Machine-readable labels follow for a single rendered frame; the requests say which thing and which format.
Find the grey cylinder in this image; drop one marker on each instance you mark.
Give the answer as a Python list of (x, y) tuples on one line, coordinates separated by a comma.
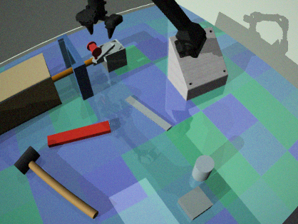
[(203, 167)]

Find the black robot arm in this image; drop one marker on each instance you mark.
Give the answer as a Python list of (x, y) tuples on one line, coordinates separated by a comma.
[(190, 36)]

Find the grey flat bar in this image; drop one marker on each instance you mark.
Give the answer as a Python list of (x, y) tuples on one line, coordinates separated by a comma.
[(157, 119)]

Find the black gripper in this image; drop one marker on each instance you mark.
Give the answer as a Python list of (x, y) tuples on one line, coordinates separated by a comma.
[(110, 21)]

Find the black-headed mallet with wooden handle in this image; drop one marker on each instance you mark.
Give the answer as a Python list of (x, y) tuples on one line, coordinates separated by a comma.
[(28, 161)]

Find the red flat bar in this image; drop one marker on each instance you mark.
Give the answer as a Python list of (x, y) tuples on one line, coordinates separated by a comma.
[(78, 134)]

